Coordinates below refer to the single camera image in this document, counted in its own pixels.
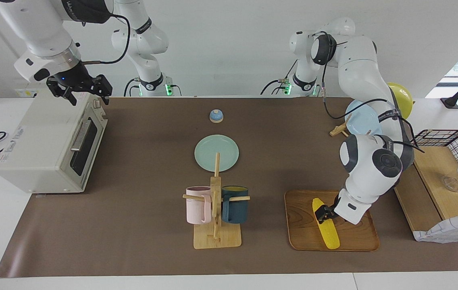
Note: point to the yellow plate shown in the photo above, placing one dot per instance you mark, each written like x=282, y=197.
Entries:
x=402, y=100

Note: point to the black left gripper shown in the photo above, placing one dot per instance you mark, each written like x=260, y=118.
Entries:
x=333, y=207

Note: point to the wooden mug tree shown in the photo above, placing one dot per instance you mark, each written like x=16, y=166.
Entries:
x=215, y=237

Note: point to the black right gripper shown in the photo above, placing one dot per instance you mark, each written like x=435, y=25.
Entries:
x=78, y=80

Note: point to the yellow corn cob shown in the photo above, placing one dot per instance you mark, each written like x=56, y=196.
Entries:
x=329, y=235

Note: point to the clear glass object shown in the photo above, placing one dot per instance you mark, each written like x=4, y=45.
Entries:
x=450, y=184

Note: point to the light blue plate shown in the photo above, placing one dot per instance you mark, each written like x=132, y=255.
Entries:
x=364, y=121

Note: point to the light wooden shelf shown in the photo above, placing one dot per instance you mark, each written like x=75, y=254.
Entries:
x=434, y=169

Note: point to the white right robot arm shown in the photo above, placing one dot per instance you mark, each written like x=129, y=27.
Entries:
x=43, y=32

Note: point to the beige toaster oven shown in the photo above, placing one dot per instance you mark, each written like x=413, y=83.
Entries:
x=39, y=145

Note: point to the brown wooden tray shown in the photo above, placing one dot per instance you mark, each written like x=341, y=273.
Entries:
x=301, y=229

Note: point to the brown table mat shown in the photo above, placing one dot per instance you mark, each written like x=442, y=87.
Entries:
x=132, y=225

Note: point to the white checkered cloth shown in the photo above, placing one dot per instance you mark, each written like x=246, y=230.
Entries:
x=450, y=229

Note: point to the light green plate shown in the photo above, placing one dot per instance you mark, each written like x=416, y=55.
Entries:
x=209, y=153

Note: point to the dark teal mug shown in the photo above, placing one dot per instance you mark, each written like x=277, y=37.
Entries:
x=236, y=209

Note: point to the glass oven door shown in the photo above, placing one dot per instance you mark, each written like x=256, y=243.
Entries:
x=90, y=149

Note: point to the white socket box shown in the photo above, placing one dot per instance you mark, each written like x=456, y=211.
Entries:
x=25, y=93

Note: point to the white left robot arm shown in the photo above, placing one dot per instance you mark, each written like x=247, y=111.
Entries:
x=366, y=169

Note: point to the blue call bell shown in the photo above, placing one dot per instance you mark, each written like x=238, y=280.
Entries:
x=216, y=116

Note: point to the wooden plate rack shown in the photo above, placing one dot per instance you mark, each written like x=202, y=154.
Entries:
x=338, y=130

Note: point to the pink mug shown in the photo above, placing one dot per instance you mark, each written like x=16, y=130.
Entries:
x=196, y=207

